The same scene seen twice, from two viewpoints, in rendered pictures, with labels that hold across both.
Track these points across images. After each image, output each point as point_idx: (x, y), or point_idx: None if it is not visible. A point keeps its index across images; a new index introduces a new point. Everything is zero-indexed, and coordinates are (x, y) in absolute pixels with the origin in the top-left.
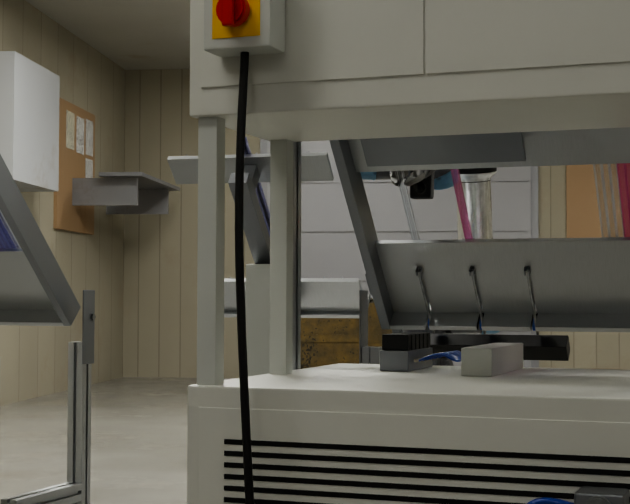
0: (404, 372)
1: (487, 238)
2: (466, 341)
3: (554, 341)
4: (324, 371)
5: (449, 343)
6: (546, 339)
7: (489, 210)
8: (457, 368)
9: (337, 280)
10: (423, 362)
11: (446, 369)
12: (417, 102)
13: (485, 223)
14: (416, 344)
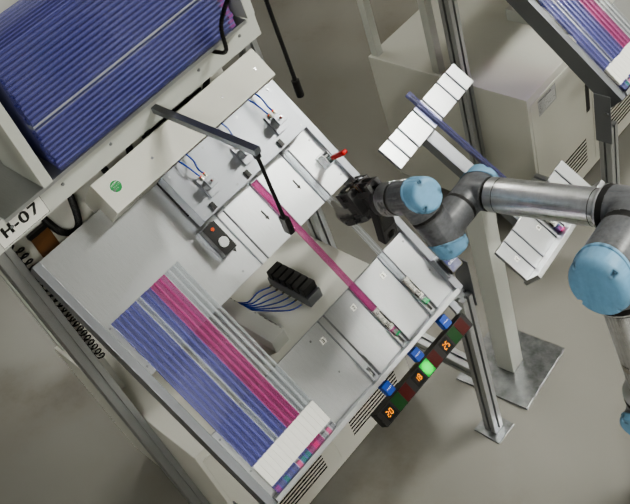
0: (265, 283)
1: (620, 361)
2: (426, 351)
3: (379, 407)
4: (290, 248)
5: (433, 341)
6: (385, 401)
7: (615, 341)
8: (291, 317)
9: (504, 239)
10: (293, 296)
11: (283, 309)
12: None
13: (614, 346)
14: (281, 283)
